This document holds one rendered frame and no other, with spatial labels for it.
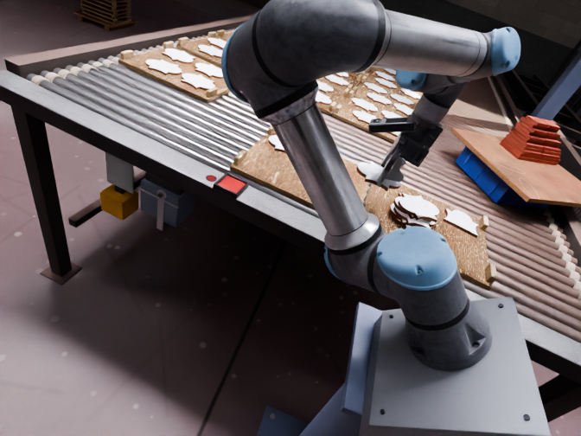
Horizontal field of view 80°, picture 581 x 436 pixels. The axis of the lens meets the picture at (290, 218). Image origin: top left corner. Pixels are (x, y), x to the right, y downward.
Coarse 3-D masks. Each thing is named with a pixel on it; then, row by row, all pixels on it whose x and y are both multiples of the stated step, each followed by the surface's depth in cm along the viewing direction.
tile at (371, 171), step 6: (372, 162) 104; (360, 168) 99; (366, 168) 100; (372, 168) 101; (378, 168) 102; (360, 174) 98; (366, 174) 97; (372, 174) 98; (378, 174) 99; (366, 180) 96; (372, 180) 96; (384, 180) 98; (390, 180) 99; (384, 186) 96; (390, 186) 97; (396, 186) 97
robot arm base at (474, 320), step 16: (464, 320) 59; (480, 320) 61; (416, 336) 63; (432, 336) 60; (448, 336) 59; (464, 336) 59; (480, 336) 60; (416, 352) 64; (432, 352) 61; (448, 352) 60; (464, 352) 59; (480, 352) 59; (432, 368) 63; (448, 368) 61; (464, 368) 60
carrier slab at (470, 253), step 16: (368, 192) 115; (384, 192) 118; (400, 192) 121; (416, 192) 124; (384, 208) 110; (448, 208) 122; (384, 224) 104; (448, 224) 114; (448, 240) 107; (464, 240) 109; (480, 240) 112; (464, 256) 103; (480, 256) 105; (464, 272) 97; (480, 272) 99
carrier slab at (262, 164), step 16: (256, 144) 118; (256, 160) 110; (272, 160) 113; (288, 160) 116; (256, 176) 104; (272, 176) 106; (288, 176) 108; (352, 176) 120; (288, 192) 102; (304, 192) 105
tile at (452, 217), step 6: (444, 210) 120; (456, 210) 120; (450, 216) 116; (456, 216) 117; (462, 216) 118; (468, 216) 119; (450, 222) 114; (456, 222) 114; (462, 222) 115; (468, 222) 116; (462, 228) 113; (468, 228) 113; (474, 228) 114; (474, 234) 112
